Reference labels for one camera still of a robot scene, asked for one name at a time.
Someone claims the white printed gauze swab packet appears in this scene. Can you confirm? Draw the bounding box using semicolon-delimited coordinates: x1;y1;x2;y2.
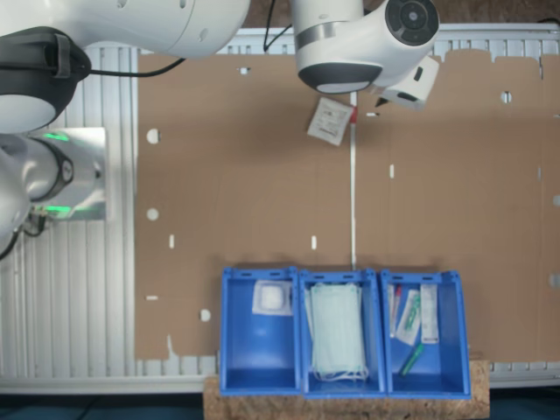
305;96;354;145

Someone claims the brown cardboard sheet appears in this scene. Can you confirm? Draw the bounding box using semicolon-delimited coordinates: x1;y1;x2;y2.
134;50;356;362
354;47;560;364

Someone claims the narrow packet with red cap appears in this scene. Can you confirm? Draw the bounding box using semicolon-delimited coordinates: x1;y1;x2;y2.
388;283;403;339

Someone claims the long white printed packet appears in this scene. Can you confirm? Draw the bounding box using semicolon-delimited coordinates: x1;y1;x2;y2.
419;283;440;346

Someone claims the clear packet with green syringe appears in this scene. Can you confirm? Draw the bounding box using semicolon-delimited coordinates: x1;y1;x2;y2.
395;288;423;347

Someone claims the clear packet of white gauze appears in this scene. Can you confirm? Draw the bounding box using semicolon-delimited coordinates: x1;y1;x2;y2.
251;279;293;317

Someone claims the blue plastic storage bin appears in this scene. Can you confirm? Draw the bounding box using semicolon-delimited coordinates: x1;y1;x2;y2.
298;268;389;399
220;266;303;397
379;269;473;399

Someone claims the loose green syringe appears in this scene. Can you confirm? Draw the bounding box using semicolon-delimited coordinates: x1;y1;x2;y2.
398;342;426;377

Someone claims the chipboard block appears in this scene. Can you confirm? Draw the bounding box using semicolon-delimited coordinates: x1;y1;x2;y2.
202;358;491;420

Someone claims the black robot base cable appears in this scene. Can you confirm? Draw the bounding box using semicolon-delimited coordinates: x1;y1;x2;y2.
0;205;47;262

